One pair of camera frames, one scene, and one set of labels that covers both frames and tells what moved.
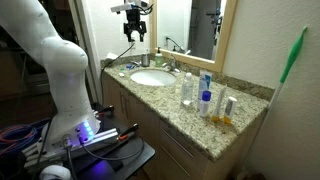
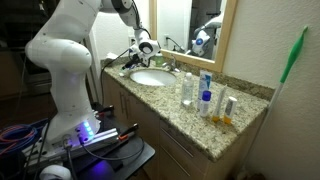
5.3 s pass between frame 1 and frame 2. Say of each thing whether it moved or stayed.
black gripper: moved
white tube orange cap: stayed
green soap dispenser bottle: stayed
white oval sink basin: stayed
